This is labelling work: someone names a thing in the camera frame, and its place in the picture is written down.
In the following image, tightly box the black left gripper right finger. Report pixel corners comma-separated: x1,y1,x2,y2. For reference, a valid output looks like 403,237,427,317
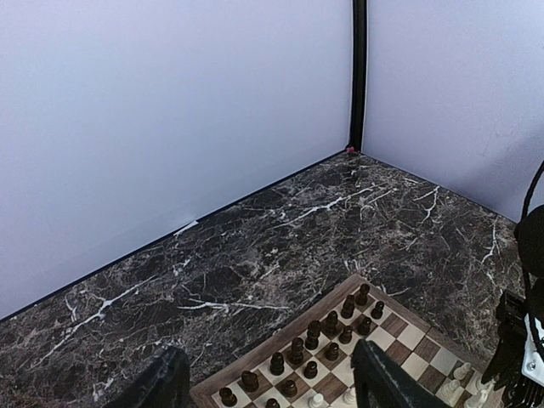
351,340,445,408

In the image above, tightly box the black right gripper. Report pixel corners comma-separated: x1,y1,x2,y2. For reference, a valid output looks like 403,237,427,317
514,205,544,279

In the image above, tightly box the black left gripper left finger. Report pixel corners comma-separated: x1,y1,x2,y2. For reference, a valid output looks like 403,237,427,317
105,346,190,408

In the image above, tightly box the wooden chess board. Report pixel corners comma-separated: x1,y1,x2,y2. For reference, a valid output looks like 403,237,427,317
190,275,485,407

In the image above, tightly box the black chess rook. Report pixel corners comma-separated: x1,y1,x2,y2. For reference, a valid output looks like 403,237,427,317
355,284,370,306
218,387,238,407

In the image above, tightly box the black chess king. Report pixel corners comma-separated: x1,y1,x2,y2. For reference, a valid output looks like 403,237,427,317
304,320,321,350

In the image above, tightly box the black chess queen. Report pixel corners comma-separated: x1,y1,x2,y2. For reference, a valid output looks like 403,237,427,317
288,337,304,366

